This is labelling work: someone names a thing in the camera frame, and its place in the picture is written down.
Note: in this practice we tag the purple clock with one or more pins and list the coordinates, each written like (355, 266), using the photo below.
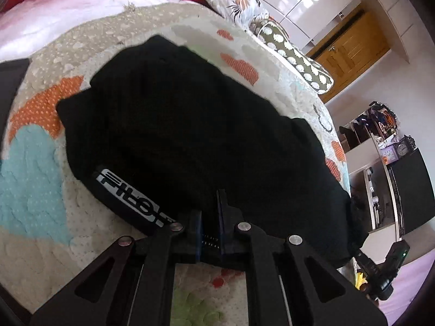
(389, 154)

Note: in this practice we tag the black pants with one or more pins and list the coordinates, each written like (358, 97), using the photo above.
(187, 115)

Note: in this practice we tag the pile of clothes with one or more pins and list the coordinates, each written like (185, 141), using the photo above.
(377, 119)

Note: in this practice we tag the black ornate clock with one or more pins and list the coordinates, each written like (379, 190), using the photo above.
(403, 148)

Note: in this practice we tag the white bed sheet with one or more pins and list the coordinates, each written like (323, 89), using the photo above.
(51, 17)

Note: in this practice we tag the white shelf unit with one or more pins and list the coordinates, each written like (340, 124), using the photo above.
(362, 156)

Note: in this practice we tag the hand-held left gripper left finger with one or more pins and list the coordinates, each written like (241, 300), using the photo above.
(198, 241)

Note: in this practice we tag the wooden door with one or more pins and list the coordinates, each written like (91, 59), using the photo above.
(356, 47)

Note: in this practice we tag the green bolster pillow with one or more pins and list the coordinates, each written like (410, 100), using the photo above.
(299, 61)

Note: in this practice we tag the heart-patterned quilt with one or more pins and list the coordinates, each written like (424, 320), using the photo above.
(34, 183)

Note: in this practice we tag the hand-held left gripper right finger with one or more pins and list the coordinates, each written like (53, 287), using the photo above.
(221, 217)

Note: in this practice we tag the black television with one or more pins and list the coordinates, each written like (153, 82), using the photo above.
(413, 193)

